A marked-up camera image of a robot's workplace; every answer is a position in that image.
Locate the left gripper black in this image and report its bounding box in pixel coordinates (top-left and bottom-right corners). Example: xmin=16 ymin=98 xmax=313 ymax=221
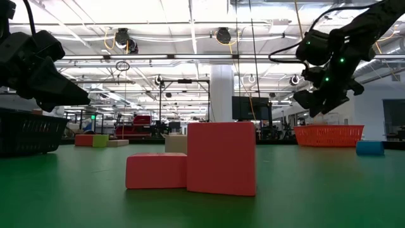
xmin=0 ymin=30 xmax=92 ymax=113

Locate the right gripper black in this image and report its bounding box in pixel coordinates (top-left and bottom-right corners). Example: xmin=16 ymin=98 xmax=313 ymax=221
xmin=292 ymin=63 xmax=365 ymax=118

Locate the small red block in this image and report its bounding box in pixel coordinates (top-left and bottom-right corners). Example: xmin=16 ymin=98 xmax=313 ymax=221
xmin=74 ymin=134 xmax=94 ymax=147

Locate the lime green block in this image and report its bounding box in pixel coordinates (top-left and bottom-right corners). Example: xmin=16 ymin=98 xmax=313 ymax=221
xmin=92 ymin=134 xmax=109 ymax=148

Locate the blue block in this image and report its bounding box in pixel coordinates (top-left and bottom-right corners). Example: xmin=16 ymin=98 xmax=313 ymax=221
xmin=356 ymin=140 xmax=385 ymax=156

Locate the beige block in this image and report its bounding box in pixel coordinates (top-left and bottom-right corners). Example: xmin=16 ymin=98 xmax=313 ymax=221
xmin=106 ymin=139 xmax=130 ymax=148

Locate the tall red-orange block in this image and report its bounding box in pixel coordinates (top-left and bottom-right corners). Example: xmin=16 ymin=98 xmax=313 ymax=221
xmin=186 ymin=121 xmax=257 ymax=197

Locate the pale yellow block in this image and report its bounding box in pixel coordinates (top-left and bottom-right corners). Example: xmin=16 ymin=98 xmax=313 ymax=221
xmin=164 ymin=134 xmax=188 ymax=155

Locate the orange plastic basket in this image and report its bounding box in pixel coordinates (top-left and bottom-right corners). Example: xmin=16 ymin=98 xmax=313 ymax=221
xmin=293 ymin=124 xmax=365 ymax=148

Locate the black plastic basket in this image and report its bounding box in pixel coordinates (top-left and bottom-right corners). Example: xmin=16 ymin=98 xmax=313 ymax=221
xmin=0 ymin=107 xmax=69 ymax=158

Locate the black monitor screen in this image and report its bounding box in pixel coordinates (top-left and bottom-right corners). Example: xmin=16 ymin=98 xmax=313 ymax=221
xmin=231 ymin=96 xmax=270 ymax=122

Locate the dark glass door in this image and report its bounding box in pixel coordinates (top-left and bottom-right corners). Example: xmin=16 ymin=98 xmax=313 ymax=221
xmin=382 ymin=98 xmax=405 ymax=142

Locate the red tool cart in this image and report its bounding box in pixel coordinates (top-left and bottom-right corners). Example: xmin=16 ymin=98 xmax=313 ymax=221
xmin=114 ymin=115 xmax=153 ymax=139

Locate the white building pillar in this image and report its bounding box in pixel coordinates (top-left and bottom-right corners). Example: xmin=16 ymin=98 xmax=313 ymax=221
xmin=209 ymin=65 xmax=235 ymax=124

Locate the long ceiling light strip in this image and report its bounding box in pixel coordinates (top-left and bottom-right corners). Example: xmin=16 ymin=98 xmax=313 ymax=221
xmin=61 ymin=54 xmax=405 ymax=60

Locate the black table edge rail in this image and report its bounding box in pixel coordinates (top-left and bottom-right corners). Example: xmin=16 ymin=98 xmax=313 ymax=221
xmin=58 ymin=136 xmax=405 ymax=150

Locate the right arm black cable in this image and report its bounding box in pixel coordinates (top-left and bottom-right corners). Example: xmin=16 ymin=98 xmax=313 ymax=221
xmin=268 ymin=40 xmax=309 ymax=69

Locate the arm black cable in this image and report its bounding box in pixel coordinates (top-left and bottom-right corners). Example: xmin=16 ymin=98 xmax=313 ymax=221
xmin=22 ymin=0 xmax=37 ymax=35
xmin=268 ymin=40 xmax=309 ymax=69

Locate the thin yellow hanging cord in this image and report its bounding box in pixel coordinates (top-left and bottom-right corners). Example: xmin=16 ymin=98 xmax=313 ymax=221
xmin=229 ymin=42 xmax=257 ymax=123

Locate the hanging black cable ring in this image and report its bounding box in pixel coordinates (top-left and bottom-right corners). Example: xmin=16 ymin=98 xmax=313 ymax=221
xmin=115 ymin=60 xmax=131 ymax=72

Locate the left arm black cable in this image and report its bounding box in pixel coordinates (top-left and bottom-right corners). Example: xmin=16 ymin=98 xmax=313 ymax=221
xmin=22 ymin=0 xmax=37 ymax=35

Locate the black hanging cable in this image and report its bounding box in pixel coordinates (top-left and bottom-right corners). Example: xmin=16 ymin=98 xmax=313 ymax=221
xmin=248 ymin=0 xmax=261 ymax=98
xmin=235 ymin=0 xmax=242 ymax=98

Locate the black ceiling cable reel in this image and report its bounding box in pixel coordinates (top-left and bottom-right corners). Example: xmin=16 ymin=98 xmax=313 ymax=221
xmin=216 ymin=27 xmax=232 ymax=45
xmin=114 ymin=27 xmax=131 ymax=47

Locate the silver air duct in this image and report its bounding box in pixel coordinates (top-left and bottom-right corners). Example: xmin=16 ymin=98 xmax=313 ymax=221
xmin=354 ymin=37 xmax=405 ymax=80

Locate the dark ceiling cable reel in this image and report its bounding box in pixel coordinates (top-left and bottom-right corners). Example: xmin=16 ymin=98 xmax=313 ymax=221
xmin=127 ymin=38 xmax=139 ymax=54

